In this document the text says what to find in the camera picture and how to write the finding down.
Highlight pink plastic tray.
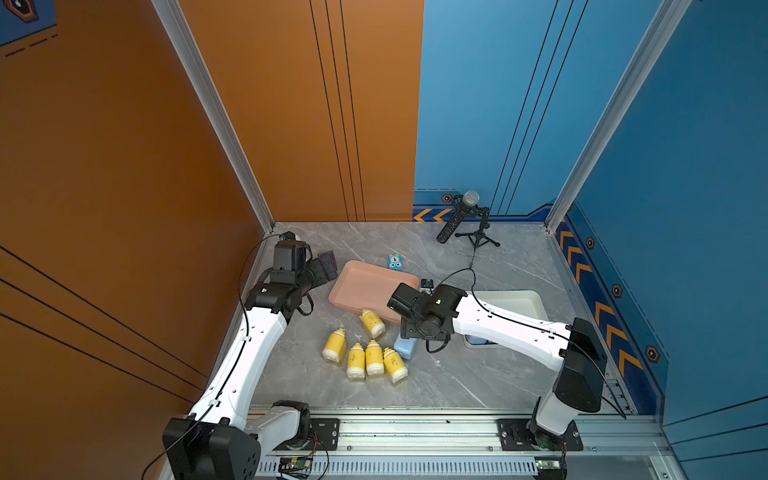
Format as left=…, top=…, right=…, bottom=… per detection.
left=328, top=260, right=419, bottom=324

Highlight yellow sharpener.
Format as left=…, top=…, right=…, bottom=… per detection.
left=359, top=309, right=386, bottom=339
left=383, top=347, right=409, bottom=384
left=321, top=328, right=347, bottom=364
left=365, top=340, right=385, bottom=376
left=346, top=343, right=367, bottom=381

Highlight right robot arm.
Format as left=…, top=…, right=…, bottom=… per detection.
left=387, top=283, right=607, bottom=453

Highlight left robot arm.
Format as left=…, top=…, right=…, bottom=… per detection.
left=162, top=232, right=338, bottom=479

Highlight purple cube sharpener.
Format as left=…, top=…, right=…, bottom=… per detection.
left=318, top=251, right=338, bottom=281

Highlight blue cartoon sharpener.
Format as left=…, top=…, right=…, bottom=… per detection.
left=387, top=254, right=403, bottom=271

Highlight white plastic tray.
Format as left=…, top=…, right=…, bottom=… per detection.
left=464, top=290, right=549, bottom=349

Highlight black microphone on tripod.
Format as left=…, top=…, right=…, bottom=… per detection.
left=436, top=190, right=501, bottom=267

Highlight green circuit board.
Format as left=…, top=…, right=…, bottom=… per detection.
left=277, top=456, right=314, bottom=480

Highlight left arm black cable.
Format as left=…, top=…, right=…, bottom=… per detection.
left=140, top=233, right=283, bottom=480

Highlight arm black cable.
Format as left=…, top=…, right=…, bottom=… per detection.
left=431, top=267, right=628, bottom=420
left=140, top=233, right=283, bottom=480

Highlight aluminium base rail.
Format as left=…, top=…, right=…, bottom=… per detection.
left=245, top=408, right=685, bottom=479

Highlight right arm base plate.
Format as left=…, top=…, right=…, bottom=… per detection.
left=496, top=418, right=584, bottom=453

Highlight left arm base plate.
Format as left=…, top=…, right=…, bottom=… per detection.
left=276, top=417, right=341, bottom=451

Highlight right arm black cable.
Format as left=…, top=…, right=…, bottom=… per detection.
left=431, top=267, right=628, bottom=420

